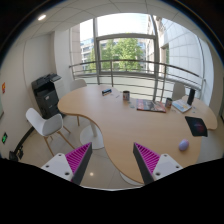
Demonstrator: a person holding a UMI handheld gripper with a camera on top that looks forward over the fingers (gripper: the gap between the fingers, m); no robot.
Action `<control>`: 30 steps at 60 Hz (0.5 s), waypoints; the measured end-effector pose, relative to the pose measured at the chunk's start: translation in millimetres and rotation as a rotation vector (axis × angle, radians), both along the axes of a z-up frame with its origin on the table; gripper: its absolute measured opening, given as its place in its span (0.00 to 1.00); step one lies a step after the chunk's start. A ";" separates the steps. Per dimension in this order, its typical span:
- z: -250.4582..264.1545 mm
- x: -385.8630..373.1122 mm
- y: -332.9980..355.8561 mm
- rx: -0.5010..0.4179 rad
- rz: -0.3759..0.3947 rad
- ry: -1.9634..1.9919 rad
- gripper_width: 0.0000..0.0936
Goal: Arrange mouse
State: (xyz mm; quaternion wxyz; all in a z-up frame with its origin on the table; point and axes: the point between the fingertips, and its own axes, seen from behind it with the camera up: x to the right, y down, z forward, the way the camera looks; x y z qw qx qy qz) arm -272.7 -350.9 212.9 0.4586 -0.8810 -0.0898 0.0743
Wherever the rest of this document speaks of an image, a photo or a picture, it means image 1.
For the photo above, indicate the white chair behind table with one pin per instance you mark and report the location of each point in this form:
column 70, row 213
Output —
column 76, row 84

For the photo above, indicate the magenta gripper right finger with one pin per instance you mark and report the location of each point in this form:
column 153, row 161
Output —
column 153, row 166

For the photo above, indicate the wooden curved table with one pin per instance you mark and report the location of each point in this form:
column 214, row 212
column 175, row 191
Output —
column 122, row 125

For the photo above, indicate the open laptop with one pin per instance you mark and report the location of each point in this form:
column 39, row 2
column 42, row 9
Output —
column 184, row 106

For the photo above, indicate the white chair wooden legs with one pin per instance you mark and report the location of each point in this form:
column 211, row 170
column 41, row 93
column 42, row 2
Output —
column 46, row 127

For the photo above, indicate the colourful magazine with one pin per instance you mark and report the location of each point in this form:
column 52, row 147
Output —
column 150, row 105

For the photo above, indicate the white chair far right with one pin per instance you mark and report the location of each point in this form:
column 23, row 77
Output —
column 178, row 91

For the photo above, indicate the dark patterned mug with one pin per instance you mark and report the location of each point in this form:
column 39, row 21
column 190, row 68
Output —
column 126, row 95

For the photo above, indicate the black office printer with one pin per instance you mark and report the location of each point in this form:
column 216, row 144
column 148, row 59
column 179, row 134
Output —
column 45, row 94

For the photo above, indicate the small dark box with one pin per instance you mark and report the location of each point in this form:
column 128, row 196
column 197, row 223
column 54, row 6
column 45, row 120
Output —
column 106, row 91

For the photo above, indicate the patterned cup right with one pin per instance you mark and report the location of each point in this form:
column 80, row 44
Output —
column 168, row 103

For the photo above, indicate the light purple computer mouse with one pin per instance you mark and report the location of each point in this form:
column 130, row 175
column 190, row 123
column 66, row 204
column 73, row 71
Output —
column 183, row 145

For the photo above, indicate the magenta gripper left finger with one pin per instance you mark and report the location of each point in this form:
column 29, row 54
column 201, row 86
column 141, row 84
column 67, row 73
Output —
column 70, row 166

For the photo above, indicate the metal balcony railing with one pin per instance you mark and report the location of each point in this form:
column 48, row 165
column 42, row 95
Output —
column 147, row 79

